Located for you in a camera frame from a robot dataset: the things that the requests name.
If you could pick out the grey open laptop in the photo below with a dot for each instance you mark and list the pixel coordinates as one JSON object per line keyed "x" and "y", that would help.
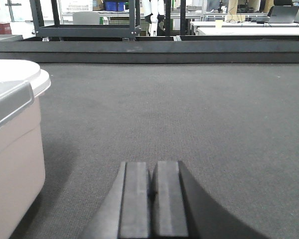
{"x": 280, "y": 14}

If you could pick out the black metal rack frame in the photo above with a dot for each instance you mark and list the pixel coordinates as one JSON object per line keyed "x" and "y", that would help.
{"x": 85, "y": 28}

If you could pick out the white lidded plastic bin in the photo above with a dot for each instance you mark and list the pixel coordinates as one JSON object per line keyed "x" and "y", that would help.
{"x": 22, "y": 170}

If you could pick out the white desk with laptop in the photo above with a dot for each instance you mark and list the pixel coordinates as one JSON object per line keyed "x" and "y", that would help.
{"x": 207, "y": 28}

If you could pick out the red box on wall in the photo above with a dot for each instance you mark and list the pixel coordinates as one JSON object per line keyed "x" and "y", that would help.
{"x": 5, "y": 28}

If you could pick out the paper cup on desk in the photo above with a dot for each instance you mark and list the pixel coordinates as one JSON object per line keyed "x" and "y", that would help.
{"x": 218, "y": 23}

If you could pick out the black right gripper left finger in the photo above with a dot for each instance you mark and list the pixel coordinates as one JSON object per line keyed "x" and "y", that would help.
{"x": 125, "y": 211}

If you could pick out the white humanoid robot background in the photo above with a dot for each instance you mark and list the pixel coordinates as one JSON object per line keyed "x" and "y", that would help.
{"x": 154, "y": 14}

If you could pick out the white basket in background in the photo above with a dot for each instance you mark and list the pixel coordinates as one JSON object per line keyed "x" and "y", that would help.
{"x": 76, "y": 5}

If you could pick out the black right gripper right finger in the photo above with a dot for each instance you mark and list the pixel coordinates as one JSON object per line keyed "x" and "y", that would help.
{"x": 182, "y": 209}

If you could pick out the blue crate in background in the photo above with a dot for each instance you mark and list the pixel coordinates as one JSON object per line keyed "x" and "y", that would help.
{"x": 111, "y": 5}

